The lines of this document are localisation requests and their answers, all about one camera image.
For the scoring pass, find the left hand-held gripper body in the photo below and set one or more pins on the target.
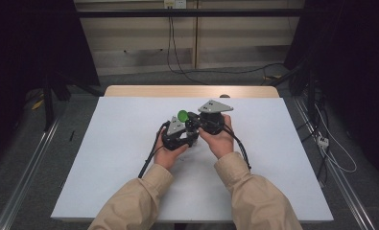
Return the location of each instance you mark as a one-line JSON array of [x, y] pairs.
[[176, 126]]

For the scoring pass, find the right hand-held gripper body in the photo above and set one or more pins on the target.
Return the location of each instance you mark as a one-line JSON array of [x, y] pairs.
[[214, 107]]

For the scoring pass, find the glass spice jar green-black lid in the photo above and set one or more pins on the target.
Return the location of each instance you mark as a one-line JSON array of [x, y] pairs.
[[183, 115]]

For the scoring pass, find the person's right hand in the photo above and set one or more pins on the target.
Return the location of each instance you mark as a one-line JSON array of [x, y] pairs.
[[220, 143]]

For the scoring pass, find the person's left hand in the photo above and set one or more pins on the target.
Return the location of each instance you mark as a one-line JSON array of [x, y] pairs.
[[164, 158]]

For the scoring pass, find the small dark round object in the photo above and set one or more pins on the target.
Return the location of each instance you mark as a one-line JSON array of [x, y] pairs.
[[224, 96]]

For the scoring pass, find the wooden table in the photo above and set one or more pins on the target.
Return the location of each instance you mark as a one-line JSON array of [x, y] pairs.
[[190, 91]]

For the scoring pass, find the black metal stand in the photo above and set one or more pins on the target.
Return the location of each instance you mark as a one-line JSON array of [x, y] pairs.
[[310, 92], [49, 102]]

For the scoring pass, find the black horizontal bar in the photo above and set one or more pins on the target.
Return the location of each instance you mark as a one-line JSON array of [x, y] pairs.
[[190, 12]]

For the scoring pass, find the small black floor object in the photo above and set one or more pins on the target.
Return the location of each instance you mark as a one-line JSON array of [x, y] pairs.
[[71, 135]]

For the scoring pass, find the white power strip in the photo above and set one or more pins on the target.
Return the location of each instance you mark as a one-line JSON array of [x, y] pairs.
[[323, 141]]

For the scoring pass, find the yellow object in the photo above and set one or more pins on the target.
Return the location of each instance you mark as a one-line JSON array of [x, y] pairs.
[[37, 104]]

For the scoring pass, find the dark curtain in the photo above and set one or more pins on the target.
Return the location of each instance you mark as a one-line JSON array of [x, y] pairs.
[[353, 64], [24, 48]]

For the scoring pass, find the white wall socket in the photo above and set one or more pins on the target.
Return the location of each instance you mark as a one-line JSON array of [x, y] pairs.
[[175, 3]]

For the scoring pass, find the aluminium floor rail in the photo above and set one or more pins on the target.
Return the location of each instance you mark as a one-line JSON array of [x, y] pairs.
[[24, 179], [337, 179]]

